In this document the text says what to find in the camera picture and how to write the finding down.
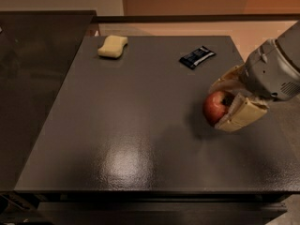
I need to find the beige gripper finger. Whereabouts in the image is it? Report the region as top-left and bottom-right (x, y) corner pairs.
(214, 93), (269, 132)
(208, 65), (251, 96)

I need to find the red apple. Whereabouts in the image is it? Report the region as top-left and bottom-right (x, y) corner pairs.
(202, 91), (235, 127)

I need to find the black snack wrapper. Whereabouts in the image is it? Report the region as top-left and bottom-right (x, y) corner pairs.
(179, 46), (216, 70)

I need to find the yellow sponge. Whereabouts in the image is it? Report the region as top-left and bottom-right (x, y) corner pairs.
(97, 35), (128, 58)

